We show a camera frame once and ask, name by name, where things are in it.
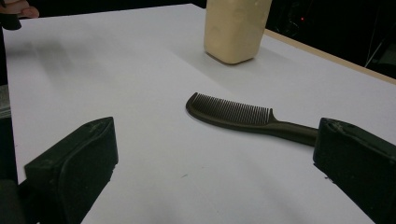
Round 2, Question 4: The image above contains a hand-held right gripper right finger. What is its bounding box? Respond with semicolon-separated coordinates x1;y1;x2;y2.
312;117;396;224

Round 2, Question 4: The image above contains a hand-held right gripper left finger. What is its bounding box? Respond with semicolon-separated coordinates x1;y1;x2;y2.
23;116;120;224

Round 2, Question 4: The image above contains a dark brown comb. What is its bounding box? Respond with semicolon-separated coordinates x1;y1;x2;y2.
185;91;319;147

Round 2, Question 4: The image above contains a beige wooden cup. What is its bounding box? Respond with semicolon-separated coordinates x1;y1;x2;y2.
203;0;274;65

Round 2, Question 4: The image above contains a light wooden table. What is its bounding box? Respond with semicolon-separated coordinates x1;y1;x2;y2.
263;28;396;86

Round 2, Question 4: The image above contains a white table sheet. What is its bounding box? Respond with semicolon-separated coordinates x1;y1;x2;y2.
2;3;396;224

